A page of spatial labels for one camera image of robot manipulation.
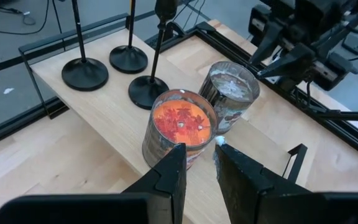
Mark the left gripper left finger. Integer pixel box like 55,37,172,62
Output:
122,142,188,224

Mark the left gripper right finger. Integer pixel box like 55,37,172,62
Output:
213,136,326,224

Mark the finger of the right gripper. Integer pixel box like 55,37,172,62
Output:
255,45,316,78
249,21,285,66

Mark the glass jar orange candle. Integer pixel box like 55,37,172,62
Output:
141,88,219,170

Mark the black metal candlestick holder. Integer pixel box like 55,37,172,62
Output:
127,0,180,111
109,0,149,75
61,0,109,92

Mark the black aluminium table frame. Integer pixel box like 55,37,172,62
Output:
0,21,358,164

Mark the wooden shelf black metal frame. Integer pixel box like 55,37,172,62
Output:
17,12,309,224

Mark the black looped cable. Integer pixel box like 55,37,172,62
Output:
52,0,64,34

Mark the black cable white connector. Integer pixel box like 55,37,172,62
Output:
0,0,51,35

